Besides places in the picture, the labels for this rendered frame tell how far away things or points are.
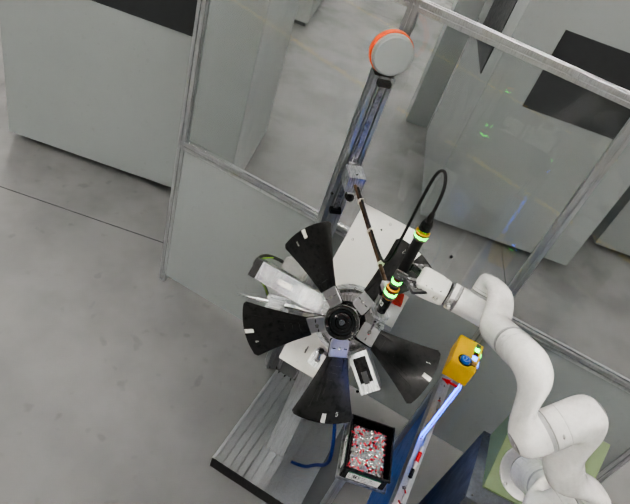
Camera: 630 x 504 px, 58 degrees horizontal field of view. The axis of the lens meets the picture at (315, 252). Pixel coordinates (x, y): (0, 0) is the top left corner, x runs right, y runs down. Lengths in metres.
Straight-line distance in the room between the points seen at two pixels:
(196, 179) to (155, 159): 1.14
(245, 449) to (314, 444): 0.35
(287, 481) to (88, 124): 2.66
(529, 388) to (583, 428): 0.14
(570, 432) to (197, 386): 2.10
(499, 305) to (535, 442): 0.40
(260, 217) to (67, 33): 1.79
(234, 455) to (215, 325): 0.85
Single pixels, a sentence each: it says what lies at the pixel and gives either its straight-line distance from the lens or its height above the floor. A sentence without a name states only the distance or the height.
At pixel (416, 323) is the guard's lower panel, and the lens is 2.83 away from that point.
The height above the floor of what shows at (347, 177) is 1.41.
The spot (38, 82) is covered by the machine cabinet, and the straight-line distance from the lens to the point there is 4.26.
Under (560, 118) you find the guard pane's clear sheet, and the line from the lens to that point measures 2.24.
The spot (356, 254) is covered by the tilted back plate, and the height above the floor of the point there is 1.22.
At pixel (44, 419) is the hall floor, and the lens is 3.03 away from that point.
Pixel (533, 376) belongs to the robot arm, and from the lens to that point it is 1.43.
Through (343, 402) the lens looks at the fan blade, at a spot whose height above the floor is 0.97.
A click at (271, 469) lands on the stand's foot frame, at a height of 0.08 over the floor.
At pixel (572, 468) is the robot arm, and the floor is 1.51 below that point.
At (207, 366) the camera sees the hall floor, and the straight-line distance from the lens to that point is 3.21.
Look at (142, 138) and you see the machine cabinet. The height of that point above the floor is 0.37.
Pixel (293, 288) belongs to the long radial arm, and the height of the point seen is 1.12.
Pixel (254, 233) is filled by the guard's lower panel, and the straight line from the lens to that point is 2.95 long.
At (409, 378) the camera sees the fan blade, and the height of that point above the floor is 1.16.
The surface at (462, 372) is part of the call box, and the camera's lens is 2.26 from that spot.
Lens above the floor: 2.60
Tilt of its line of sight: 40 degrees down
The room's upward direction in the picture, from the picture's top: 21 degrees clockwise
